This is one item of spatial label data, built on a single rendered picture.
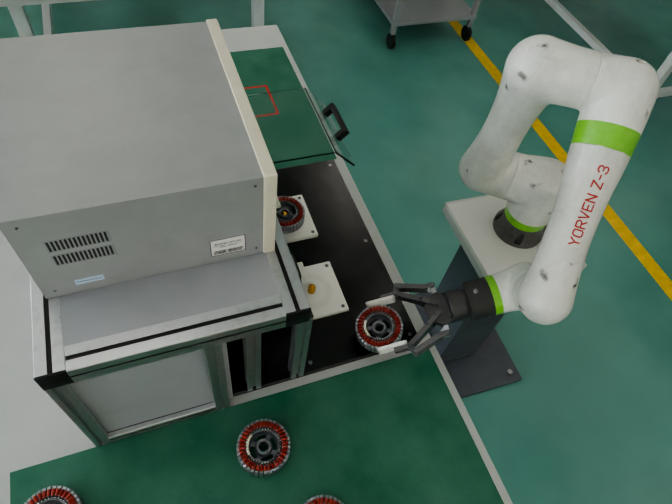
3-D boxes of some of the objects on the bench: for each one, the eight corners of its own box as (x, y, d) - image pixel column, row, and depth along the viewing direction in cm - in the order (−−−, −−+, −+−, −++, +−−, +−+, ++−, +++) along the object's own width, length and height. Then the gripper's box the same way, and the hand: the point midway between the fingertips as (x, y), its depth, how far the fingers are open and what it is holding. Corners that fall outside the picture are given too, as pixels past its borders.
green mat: (282, 47, 196) (282, 46, 196) (336, 159, 165) (337, 158, 165) (5, 75, 169) (5, 74, 169) (7, 215, 138) (6, 214, 138)
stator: (291, 424, 115) (292, 419, 112) (287, 478, 108) (288, 474, 105) (240, 422, 114) (239, 416, 111) (233, 476, 107) (232, 472, 104)
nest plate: (301, 197, 151) (301, 194, 150) (317, 236, 143) (318, 234, 142) (251, 206, 147) (251, 203, 146) (265, 248, 139) (265, 245, 138)
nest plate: (328, 263, 138) (329, 260, 137) (348, 310, 131) (349, 308, 130) (274, 276, 134) (274, 273, 133) (291, 325, 126) (291, 323, 125)
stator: (300, 201, 148) (301, 192, 145) (308, 232, 142) (309, 223, 139) (261, 205, 146) (261, 196, 143) (267, 236, 140) (267, 228, 137)
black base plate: (333, 164, 163) (334, 159, 161) (417, 342, 130) (420, 338, 128) (181, 190, 150) (180, 185, 148) (232, 397, 117) (232, 393, 115)
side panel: (226, 394, 117) (217, 329, 91) (229, 407, 115) (220, 344, 89) (94, 433, 109) (42, 373, 83) (96, 447, 107) (43, 390, 81)
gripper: (481, 354, 117) (386, 379, 119) (449, 267, 129) (364, 291, 131) (482, 343, 111) (381, 370, 113) (448, 253, 123) (358, 278, 125)
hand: (380, 325), depth 122 cm, fingers closed on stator, 11 cm apart
